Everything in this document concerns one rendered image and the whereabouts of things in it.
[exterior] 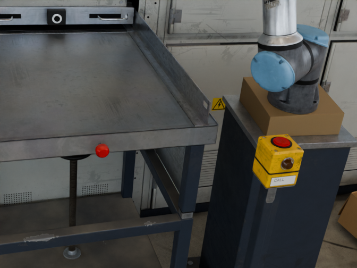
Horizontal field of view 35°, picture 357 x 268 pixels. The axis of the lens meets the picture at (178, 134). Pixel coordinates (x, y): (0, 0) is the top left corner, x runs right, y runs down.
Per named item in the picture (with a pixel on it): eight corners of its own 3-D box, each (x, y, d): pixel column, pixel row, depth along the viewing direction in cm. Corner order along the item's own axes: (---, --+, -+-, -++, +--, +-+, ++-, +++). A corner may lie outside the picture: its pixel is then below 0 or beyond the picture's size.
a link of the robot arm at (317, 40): (327, 72, 165) (339, 28, 157) (306, 87, 155) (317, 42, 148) (291, 57, 170) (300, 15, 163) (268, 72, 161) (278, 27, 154)
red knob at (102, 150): (109, 159, 135) (110, 147, 133) (96, 160, 134) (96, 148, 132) (105, 149, 138) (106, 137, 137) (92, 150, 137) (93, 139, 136)
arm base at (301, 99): (308, 88, 176) (315, 59, 171) (325, 114, 164) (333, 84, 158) (261, 87, 174) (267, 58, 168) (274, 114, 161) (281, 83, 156)
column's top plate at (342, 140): (309, 98, 194) (311, 93, 193) (356, 147, 168) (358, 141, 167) (221, 100, 186) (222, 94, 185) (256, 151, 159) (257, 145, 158)
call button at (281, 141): (292, 150, 130) (293, 144, 129) (277, 151, 128) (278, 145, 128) (283, 141, 133) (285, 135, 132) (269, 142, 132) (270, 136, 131)
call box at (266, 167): (296, 186, 133) (305, 149, 128) (265, 190, 131) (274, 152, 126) (280, 168, 140) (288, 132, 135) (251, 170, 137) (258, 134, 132)
